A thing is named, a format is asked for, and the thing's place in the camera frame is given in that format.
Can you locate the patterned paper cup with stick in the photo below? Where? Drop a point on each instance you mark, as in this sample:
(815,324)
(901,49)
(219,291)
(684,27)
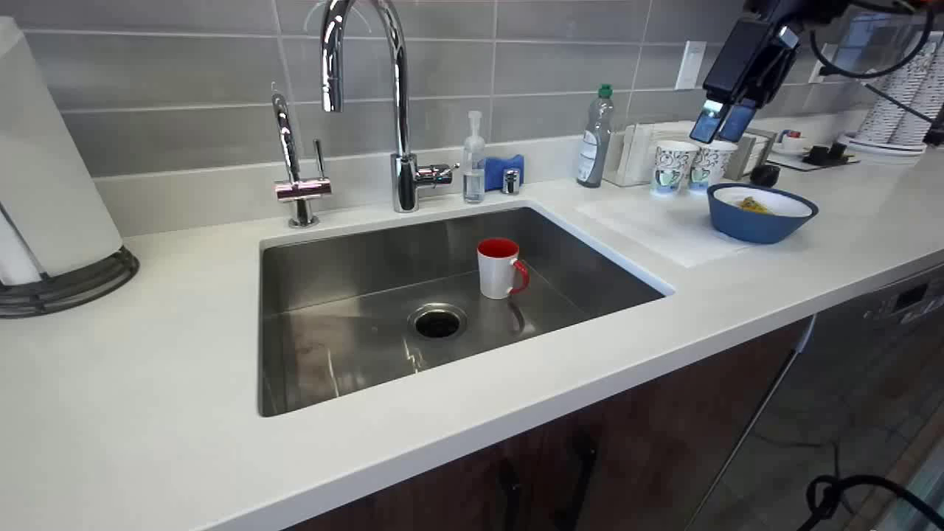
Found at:
(708,163)

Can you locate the tall chrome kitchen faucet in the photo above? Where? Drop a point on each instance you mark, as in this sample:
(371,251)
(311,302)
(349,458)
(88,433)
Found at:
(408,173)

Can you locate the black round lid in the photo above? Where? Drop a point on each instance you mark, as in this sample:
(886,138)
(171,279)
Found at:
(765,176)

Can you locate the blue bowl white interior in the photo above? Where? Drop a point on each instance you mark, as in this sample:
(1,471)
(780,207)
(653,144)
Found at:
(759,229)

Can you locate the stainless steel sink basin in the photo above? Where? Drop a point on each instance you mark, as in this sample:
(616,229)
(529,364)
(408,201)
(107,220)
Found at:
(355,312)

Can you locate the clear plastic water bottle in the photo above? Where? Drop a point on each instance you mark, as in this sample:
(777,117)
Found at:
(593,144)

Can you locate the white mug red interior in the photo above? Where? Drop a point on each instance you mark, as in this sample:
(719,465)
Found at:
(500,271)

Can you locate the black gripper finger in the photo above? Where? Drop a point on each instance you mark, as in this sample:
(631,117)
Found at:
(736,122)
(708,122)

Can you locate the blue sponge holder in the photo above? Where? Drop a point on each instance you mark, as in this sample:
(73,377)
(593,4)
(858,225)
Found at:
(506,176)

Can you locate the white wall outlet plate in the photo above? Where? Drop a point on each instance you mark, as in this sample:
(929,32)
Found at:
(691,64)

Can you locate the yellow packet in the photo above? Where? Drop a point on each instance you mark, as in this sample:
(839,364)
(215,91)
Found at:
(750,204)

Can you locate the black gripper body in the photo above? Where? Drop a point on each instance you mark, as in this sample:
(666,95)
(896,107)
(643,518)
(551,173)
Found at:
(762,49)

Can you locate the black wire towel holder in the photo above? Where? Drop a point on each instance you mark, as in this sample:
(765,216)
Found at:
(53,294)

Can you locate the patterned paper cup left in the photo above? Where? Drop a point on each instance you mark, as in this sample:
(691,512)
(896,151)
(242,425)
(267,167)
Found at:
(671,167)

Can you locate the clear soap dispenser bottle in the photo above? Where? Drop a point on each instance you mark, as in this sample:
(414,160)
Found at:
(472,160)

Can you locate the stainless dishwasher front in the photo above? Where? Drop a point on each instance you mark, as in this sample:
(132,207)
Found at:
(851,403)

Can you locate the small chrome water tap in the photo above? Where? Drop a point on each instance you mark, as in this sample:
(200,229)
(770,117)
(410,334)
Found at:
(296,188)

